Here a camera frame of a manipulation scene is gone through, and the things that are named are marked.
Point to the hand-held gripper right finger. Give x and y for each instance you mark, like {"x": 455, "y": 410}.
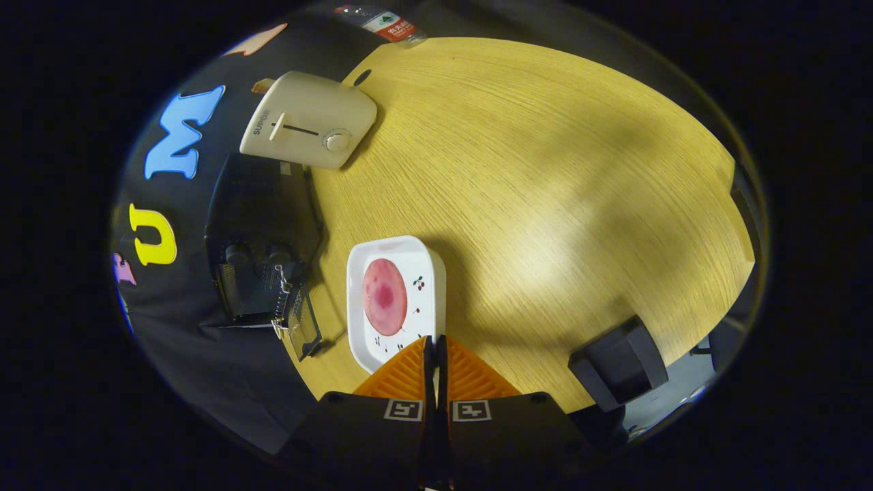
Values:
{"x": 505, "y": 429}

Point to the white pop-up toaster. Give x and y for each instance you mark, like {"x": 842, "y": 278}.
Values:
{"x": 307, "y": 109}

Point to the white square plate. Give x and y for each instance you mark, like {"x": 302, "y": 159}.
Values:
{"x": 426, "y": 307}

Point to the black toaster oven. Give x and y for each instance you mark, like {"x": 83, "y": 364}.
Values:
{"x": 252, "y": 204}

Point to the black block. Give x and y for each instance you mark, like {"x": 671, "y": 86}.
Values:
{"x": 617, "y": 361}

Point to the brown bread slice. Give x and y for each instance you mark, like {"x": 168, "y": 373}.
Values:
{"x": 262, "y": 86}

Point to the pink ham slice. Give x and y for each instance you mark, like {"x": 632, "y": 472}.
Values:
{"x": 385, "y": 296}

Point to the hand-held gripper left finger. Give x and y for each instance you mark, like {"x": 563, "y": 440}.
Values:
{"x": 368, "y": 429}

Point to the clear plastic water bottle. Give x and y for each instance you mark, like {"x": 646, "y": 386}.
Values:
{"x": 389, "y": 26}

